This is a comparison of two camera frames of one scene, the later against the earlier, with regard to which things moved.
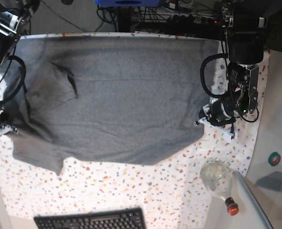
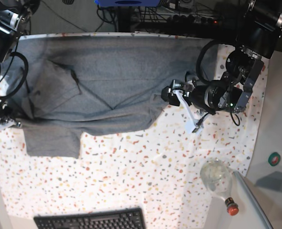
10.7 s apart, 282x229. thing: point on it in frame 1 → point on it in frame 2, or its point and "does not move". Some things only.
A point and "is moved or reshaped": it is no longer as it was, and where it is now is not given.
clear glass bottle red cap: [216, 176] does not move
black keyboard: [127, 218] does not move
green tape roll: [274, 158] does not move
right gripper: [204, 120] → [170, 93]
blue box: [127, 3] does not move
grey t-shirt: [128, 100] is moved or reshaped
